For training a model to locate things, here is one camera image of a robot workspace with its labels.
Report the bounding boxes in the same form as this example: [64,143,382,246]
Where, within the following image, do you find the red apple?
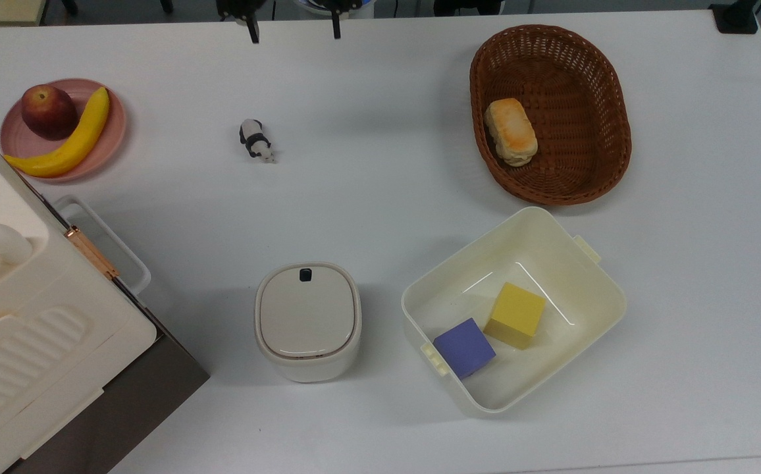
[21,84,80,141]

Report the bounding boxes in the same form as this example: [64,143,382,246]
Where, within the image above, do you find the black camera stand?
[708,0,761,35]

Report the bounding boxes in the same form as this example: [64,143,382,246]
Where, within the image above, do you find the cream plastic trash can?
[254,262,363,384]

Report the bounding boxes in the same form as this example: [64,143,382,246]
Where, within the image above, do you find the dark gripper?
[216,0,363,44]

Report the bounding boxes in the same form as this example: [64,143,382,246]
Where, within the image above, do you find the small panda figurine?
[239,118,277,164]

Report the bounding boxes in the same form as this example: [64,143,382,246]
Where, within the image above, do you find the white box handle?
[53,195,152,295]

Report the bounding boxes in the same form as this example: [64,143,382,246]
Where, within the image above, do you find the brown wooden box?
[5,158,211,474]

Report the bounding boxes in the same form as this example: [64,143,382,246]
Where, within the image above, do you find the brown wicker basket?
[469,24,633,206]

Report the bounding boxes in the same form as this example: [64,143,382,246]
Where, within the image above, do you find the pink plate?
[0,78,128,182]

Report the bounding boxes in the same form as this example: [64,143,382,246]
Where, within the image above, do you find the yellow foam cube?
[483,282,547,350]

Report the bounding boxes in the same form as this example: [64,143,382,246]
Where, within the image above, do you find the copper metal latch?
[63,225,120,281]

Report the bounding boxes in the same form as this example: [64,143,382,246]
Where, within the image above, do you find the toasted bread loaf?
[484,98,539,167]

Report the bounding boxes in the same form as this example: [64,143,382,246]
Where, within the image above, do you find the beige trash can lid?
[259,265,357,359]

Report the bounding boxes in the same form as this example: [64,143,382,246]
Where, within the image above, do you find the yellow banana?
[4,87,111,178]

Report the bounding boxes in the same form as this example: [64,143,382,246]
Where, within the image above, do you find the cream plastic bin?
[401,206,627,419]

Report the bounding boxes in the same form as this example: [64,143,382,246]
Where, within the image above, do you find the purple foam cube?
[433,318,497,380]

